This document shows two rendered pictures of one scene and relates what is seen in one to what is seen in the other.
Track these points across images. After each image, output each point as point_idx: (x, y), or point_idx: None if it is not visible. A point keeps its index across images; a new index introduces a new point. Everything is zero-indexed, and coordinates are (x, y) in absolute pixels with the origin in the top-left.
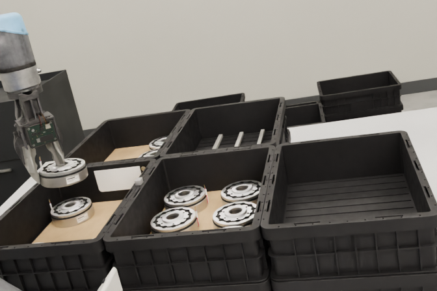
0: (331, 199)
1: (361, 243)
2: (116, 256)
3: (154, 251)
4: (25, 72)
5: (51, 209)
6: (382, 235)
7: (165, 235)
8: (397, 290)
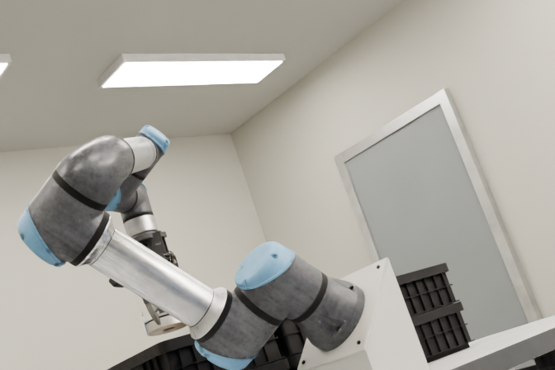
0: None
1: (419, 289)
2: (284, 325)
3: None
4: (154, 217)
5: None
6: (427, 282)
7: None
8: (446, 320)
